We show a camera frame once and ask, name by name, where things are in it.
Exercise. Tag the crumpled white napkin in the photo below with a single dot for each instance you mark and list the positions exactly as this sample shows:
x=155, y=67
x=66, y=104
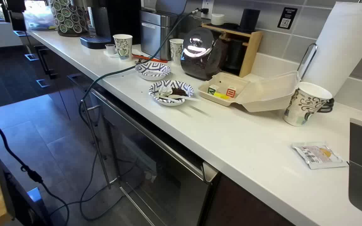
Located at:
x=165, y=91

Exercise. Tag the patterned paper bowl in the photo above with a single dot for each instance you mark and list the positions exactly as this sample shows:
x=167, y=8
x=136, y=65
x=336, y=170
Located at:
x=181, y=85
x=153, y=67

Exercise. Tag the white plastic fork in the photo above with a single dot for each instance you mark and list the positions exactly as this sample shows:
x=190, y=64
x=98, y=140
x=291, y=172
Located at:
x=184, y=98

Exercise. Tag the brown food piece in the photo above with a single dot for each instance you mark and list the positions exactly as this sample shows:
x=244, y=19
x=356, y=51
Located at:
x=178, y=92

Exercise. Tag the green letter block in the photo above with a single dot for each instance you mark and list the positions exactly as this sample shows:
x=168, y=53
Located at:
x=212, y=89

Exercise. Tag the yellow block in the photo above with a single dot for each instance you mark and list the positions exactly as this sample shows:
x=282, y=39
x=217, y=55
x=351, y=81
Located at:
x=221, y=95

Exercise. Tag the white plastic spoon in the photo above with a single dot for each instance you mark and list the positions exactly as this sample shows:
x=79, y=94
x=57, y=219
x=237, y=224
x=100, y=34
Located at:
x=154, y=73

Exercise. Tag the red letter block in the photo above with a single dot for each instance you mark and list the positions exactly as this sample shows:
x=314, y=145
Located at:
x=231, y=92

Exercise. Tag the coffee bean jar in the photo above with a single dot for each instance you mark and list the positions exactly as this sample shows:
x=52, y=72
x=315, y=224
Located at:
x=200, y=59

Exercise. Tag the orange stir stick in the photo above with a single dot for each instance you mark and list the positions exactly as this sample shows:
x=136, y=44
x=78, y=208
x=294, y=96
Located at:
x=149, y=58

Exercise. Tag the undercounter appliance door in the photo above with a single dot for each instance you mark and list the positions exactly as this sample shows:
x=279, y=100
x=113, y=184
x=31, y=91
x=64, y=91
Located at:
x=156, y=182

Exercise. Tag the stainless steel appliance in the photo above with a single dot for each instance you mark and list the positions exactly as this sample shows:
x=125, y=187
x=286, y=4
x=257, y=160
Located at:
x=156, y=34

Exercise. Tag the beige clamshell takeout container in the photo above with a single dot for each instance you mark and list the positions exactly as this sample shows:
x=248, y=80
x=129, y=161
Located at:
x=262, y=92

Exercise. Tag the wooden shelf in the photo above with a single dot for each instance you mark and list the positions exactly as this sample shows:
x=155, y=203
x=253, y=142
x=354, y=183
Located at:
x=250, y=53

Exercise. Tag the small creamer cup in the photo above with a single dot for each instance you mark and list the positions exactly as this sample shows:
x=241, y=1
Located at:
x=110, y=49

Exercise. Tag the small white tub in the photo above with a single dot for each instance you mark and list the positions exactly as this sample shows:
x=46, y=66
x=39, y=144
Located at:
x=217, y=19

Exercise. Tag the black coffee machine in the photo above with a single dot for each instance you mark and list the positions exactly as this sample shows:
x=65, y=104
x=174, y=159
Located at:
x=118, y=18

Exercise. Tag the black cup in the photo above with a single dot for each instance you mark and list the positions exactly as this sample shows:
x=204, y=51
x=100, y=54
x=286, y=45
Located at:
x=249, y=19

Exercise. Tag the large patterned paper cup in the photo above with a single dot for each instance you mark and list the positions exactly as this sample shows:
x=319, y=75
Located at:
x=305, y=105

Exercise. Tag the black code sign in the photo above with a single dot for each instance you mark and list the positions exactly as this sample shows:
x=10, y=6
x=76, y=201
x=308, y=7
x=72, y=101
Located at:
x=287, y=18

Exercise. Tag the snack packet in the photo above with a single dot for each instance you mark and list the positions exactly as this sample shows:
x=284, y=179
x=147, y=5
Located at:
x=319, y=155

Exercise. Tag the coffee pod carousel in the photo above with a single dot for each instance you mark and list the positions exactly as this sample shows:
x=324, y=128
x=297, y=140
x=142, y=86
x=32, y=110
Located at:
x=69, y=18

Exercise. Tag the clear plastic bag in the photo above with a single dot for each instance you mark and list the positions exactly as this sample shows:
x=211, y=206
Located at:
x=38, y=18

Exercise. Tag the paper towel roll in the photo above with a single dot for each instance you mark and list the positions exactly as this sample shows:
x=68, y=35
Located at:
x=341, y=47

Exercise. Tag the black device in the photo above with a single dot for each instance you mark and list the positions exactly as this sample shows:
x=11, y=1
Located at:
x=17, y=14

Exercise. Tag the wall socket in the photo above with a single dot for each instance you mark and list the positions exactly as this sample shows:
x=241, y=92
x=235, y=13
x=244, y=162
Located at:
x=207, y=5

